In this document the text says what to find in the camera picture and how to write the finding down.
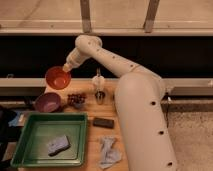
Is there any black bag at left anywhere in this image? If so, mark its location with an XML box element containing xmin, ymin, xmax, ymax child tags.
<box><xmin>0</xmin><ymin>105</ymin><xmax>21</xmax><ymax>171</ymax></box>

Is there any purple bowl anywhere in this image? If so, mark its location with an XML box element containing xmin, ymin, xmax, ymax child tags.
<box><xmin>34</xmin><ymin>92</ymin><xmax>61</xmax><ymax>113</ymax></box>

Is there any white soap dispenser bottle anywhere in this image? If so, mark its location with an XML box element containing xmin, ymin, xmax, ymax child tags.
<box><xmin>92</xmin><ymin>69</ymin><xmax>105</xmax><ymax>91</ymax></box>

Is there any green plastic tray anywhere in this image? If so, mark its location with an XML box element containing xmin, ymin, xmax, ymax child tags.
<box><xmin>11</xmin><ymin>113</ymin><xmax>87</xmax><ymax>168</ymax></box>

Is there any left metal window post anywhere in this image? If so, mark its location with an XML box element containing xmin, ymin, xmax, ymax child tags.
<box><xmin>80</xmin><ymin>0</ymin><xmax>92</xmax><ymax>33</ymax></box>

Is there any orange bowl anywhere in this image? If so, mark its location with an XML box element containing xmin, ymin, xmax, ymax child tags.
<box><xmin>45</xmin><ymin>66</ymin><xmax>71</xmax><ymax>90</ymax></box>

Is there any right metal window post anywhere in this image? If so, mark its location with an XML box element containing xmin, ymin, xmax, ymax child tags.
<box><xmin>143</xmin><ymin>0</ymin><xmax>160</xmax><ymax>33</ymax></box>

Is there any black rectangular block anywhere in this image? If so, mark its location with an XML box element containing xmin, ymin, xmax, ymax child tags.
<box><xmin>93</xmin><ymin>117</ymin><xmax>114</xmax><ymax>129</ymax></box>

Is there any metal window post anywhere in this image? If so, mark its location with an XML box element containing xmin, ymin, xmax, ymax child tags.
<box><xmin>143</xmin><ymin>0</ymin><xmax>160</xmax><ymax>33</ymax></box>
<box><xmin>80</xmin><ymin>0</ymin><xmax>92</xmax><ymax>33</ymax></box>

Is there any light blue cloth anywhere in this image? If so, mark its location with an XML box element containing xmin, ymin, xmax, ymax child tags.
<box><xmin>99</xmin><ymin>136</ymin><xmax>122</xmax><ymax>169</ymax></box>

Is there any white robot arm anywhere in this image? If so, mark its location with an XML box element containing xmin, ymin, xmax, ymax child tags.
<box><xmin>63</xmin><ymin>35</ymin><xmax>178</xmax><ymax>171</ymax></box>

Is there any small metal cup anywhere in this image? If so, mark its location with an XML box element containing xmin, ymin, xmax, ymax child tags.
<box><xmin>95</xmin><ymin>91</ymin><xmax>105</xmax><ymax>105</ymax></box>

